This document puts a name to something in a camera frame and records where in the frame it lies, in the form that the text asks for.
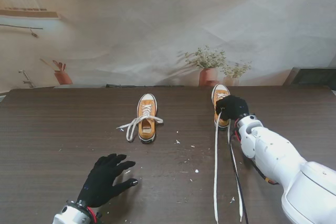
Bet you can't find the red wrist cable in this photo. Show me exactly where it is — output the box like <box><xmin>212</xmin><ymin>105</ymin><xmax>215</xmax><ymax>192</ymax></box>
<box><xmin>234</xmin><ymin>120</ymin><xmax>279</xmax><ymax>186</ymax></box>
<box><xmin>86</xmin><ymin>206</ymin><xmax>97</xmax><ymax>224</ymax></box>

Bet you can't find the red left wrist cable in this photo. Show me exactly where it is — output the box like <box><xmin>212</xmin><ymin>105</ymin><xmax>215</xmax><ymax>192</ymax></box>
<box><xmin>86</xmin><ymin>206</ymin><xmax>97</xmax><ymax>224</ymax></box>

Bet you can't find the red right wrist cable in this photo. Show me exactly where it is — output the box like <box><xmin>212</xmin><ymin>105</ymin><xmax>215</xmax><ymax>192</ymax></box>
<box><xmin>234</xmin><ymin>120</ymin><xmax>279</xmax><ymax>186</ymax></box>

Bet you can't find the printed kitchen backdrop cloth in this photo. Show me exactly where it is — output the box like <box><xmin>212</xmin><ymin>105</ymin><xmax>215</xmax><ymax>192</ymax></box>
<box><xmin>0</xmin><ymin>0</ymin><xmax>336</xmax><ymax>90</ymax></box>

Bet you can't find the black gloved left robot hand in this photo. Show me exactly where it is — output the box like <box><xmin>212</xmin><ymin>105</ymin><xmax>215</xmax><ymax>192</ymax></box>
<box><xmin>77</xmin><ymin>153</ymin><xmax>139</xmax><ymax>208</ymax></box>

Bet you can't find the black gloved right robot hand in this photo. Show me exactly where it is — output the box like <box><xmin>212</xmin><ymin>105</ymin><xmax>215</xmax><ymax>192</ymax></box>
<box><xmin>215</xmin><ymin>95</ymin><xmax>249</xmax><ymax>122</ymax></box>

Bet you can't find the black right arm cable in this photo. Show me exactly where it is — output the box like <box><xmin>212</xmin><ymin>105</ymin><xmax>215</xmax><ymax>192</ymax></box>
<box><xmin>229</xmin><ymin>129</ymin><xmax>249</xmax><ymax>224</ymax></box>

